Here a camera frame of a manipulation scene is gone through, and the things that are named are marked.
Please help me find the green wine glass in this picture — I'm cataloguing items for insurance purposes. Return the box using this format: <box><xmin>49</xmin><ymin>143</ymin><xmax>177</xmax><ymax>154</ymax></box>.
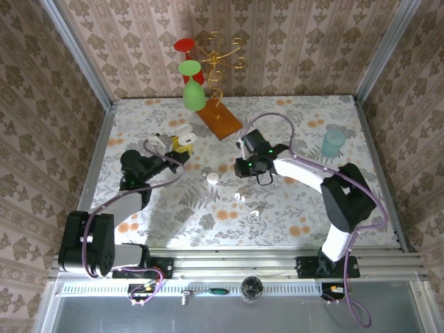
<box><xmin>178</xmin><ymin>59</ymin><xmax>208</xmax><ymax>112</ymax></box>

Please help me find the floral patterned tablecloth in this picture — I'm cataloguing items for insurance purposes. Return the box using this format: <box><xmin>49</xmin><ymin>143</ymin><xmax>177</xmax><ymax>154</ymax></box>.
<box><xmin>71</xmin><ymin>95</ymin><xmax>400</xmax><ymax>248</ymax></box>

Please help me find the teal textured plastic cup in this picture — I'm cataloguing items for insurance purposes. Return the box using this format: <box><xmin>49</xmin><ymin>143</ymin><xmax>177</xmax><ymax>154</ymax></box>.
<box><xmin>321</xmin><ymin>130</ymin><xmax>347</xmax><ymax>157</ymax></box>

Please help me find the red wine glass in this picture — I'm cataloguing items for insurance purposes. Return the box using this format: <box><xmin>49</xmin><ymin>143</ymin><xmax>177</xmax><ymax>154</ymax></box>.
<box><xmin>173</xmin><ymin>37</ymin><xmax>205</xmax><ymax>86</ymax></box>

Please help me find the dark round glass dome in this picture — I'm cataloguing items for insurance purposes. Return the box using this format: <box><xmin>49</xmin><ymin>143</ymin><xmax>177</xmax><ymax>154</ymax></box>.
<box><xmin>241</xmin><ymin>276</ymin><xmax>264</xmax><ymax>303</ymax></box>

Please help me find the grey metal bench top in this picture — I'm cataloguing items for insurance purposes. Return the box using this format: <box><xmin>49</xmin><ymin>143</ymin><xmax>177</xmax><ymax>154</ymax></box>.
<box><xmin>34</xmin><ymin>273</ymin><xmax>431</xmax><ymax>333</ymax></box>

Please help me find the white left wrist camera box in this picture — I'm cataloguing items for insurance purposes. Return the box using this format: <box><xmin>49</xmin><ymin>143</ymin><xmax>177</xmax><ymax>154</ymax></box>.
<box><xmin>144</xmin><ymin>133</ymin><xmax>174</xmax><ymax>157</ymax></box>

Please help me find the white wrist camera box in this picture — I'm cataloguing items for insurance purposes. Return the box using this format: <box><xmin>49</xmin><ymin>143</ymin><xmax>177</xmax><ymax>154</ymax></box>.
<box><xmin>237</xmin><ymin>137</ymin><xmax>253</xmax><ymax>160</ymax></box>
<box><xmin>144</xmin><ymin>133</ymin><xmax>174</xmax><ymax>157</ymax></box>

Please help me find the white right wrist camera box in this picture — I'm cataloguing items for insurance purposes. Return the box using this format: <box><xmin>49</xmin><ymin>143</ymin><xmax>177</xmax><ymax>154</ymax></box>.
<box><xmin>237</xmin><ymin>137</ymin><xmax>253</xmax><ymax>160</ymax></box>

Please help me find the aluminium table side rail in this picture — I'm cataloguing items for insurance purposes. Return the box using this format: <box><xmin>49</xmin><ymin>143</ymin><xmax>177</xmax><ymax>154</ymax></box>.
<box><xmin>64</xmin><ymin>100</ymin><xmax>117</xmax><ymax>256</ymax></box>
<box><xmin>353</xmin><ymin>96</ymin><xmax>417</xmax><ymax>251</ymax></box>

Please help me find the gold wire glass rack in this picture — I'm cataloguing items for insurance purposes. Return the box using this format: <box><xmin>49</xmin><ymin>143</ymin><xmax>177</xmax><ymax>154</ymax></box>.
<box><xmin>189</xmin><ymin>30</ymin><xmax>250</xmax><ymax>142</ymax></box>

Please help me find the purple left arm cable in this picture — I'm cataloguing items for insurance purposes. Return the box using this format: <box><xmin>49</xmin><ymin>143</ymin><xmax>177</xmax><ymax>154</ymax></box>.
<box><xmin>81</xmin><ymin>140</ymin><xmax>188</xmax><ymax>306</ymax></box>

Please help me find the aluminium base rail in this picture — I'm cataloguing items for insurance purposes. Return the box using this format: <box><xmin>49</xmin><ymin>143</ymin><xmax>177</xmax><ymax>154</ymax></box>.
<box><xmin>48</xmin><ymin>246</ymin><xmax>429</xmax><ymax>280</ymax></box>

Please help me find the black connector block with wires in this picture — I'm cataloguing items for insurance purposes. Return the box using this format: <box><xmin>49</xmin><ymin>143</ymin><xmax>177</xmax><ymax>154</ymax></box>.
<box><xmin>321</xmin><ymin>282</ymin><xmax>345</xmax><ymax>300</ymax></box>
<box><xmin>127</xmin><ymin>282</ymin><xmax>157</xmax><ymax>301</ymax></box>

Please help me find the white slotted cable duct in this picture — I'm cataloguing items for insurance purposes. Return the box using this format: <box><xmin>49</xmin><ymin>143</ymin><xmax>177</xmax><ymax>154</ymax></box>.
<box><xmin>60</xmin><ymin>280</ymin><xmax>348</xmax><ymax>296</ymax></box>

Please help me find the aluminium frame post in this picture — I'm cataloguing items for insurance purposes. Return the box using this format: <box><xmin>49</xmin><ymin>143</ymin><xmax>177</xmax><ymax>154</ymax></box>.
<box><xmin>355</xmin><ymin>0</ymin><xmax>422</xmax><ymax>101</ymax></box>
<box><xmin>40</xmin><ymin>0</ymin><xmax>114</xmax><ymax>110</ymax></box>

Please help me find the green handled screwdriver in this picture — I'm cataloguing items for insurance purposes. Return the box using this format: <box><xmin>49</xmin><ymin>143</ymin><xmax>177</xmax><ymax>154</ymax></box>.
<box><xmin>180</xmin><ymin>287</ymin><xmax>230</xmax><ymax>306</ymax></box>

